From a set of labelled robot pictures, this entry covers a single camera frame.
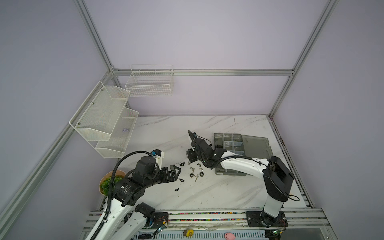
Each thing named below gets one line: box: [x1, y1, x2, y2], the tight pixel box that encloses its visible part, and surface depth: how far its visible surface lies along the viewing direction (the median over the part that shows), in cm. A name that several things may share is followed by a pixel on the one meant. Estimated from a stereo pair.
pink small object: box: [224, 232, 236, 240], surface depth 70 cm
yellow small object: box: [183, 228, 194, 237], surface depth 70 cm
